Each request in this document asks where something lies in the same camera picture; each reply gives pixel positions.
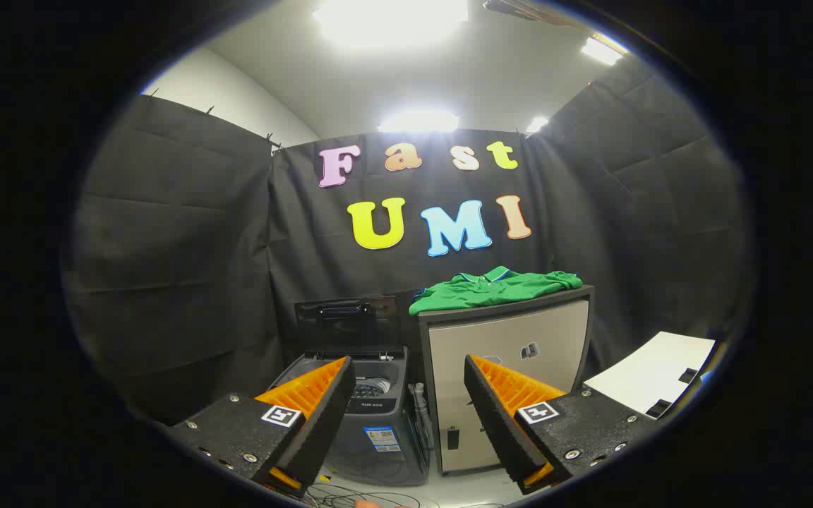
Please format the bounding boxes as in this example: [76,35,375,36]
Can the grey washing machine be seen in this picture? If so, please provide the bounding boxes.
[269,349,430,486]

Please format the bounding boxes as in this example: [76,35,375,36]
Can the black floor cables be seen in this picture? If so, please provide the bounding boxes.
[304,482,442,508]

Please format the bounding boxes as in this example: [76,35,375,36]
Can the grey cabinet with black frame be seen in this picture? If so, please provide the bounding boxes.
[417,284,596,476]

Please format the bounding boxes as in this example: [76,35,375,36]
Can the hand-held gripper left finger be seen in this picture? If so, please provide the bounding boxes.
[167,355,356,498]

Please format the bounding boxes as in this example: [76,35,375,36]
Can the black backdrop cloth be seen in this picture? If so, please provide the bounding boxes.
[61,53,757,424]

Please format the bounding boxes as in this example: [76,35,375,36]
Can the large ceiling light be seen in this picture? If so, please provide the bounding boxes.
[311,0,471,49]

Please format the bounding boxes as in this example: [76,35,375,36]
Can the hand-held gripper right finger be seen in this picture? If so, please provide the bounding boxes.
[464,354,661,496]

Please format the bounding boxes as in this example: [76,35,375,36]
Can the grey drain hose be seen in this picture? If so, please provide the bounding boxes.
[410,382,435,452]

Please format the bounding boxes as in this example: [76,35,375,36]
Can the green polo shirt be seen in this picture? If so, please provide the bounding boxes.
[409,266,584,316]

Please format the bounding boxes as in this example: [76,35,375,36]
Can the white flat panel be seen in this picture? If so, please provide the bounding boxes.
[583,332,716,419]

